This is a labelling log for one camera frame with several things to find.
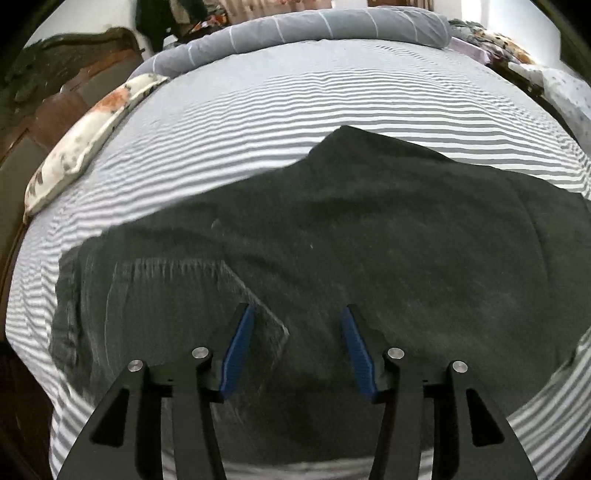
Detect pile of clothes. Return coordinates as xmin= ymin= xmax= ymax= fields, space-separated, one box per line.
xmin=449 ymin=18 xmax=539 ymax=65

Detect dark wooden headboard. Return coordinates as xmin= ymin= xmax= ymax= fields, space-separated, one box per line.
xmin=0 ymin=27 xmax=145 ymax=259

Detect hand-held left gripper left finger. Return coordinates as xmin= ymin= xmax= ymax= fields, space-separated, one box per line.
xmin=56 ymin=302 xmax=257 ymax=480

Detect striped bed sheet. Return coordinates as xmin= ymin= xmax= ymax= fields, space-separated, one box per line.
xmin=4 ymin=38 xmax=591 ymax=480

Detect black denim pants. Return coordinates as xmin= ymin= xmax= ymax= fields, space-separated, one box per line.
xmin=50 ymin=124 xmax=591 ymax=467

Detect grey checked rolled duvet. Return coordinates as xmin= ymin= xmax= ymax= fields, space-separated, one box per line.
xmin=124 ymin=7 xmax=453 ymax=85

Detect hanging dark clothes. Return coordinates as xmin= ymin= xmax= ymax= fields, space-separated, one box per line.
xmin=135 ymin=0 xmax=208 ymax=51

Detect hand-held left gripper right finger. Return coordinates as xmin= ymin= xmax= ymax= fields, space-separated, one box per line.
xmin=340 ymin=305 xmax=539 ymax=480

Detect floral pillow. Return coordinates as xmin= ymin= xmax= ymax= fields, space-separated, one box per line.
xmin=24 ymin=73 xmax=171 ymax=217

